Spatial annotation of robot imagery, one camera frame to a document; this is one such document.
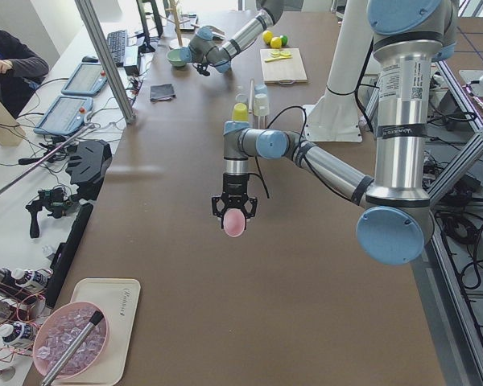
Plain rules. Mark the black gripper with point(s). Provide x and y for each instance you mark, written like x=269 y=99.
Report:
x=234 y=186
x=201 y=69

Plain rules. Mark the pink cup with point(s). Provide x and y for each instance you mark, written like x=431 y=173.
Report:
x=234 y=222

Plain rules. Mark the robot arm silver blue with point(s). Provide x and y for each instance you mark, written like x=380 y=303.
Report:
x=395 y=224
x=202 y=51

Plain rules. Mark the grey cup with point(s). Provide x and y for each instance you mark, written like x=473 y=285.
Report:
x=241 y=98

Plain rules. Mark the yellow cup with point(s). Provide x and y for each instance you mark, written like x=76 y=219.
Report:
x=240 y=112

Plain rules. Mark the light blue cup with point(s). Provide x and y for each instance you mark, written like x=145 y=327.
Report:
x=260 y=89

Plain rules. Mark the white cup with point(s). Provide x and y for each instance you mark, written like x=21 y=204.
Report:
x=261 y=106

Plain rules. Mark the green bowl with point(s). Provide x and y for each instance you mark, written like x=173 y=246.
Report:
x=179 y=57

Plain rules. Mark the wooden mug tree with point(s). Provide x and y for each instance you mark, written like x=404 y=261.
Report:
x=172 y=7

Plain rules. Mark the grey folded cloth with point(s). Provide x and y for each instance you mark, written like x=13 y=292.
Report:
x=161 y=92

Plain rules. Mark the yellow lemon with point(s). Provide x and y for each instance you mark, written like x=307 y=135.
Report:
x=276 y=42
x=267 y=36

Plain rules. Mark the yellow plastic knife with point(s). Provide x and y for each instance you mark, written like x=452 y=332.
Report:
x=276 y=58

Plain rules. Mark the wooden cutting board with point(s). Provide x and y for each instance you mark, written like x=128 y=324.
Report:
x=283 y=71

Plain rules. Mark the black keyboard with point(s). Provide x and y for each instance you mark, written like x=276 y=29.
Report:
x=117 y=42

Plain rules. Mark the teach pendant tablet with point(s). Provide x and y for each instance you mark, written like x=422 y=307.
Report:
x=86 y=81
x=65 y=116

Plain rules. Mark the beige tray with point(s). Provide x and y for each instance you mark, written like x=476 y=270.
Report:
x=117 y=298

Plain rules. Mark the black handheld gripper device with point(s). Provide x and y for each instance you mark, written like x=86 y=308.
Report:
x=55 y=201

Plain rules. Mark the person in dark sweater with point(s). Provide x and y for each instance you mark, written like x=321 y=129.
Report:
x=21 y=73

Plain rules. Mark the pink bowl with ice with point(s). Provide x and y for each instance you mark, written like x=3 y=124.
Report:
x=60 y=330

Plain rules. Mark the white wire cup holder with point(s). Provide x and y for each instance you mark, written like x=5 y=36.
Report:
x=250 y=94

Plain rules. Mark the aluminium frame post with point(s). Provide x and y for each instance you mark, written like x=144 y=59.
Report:
x=93 y=26

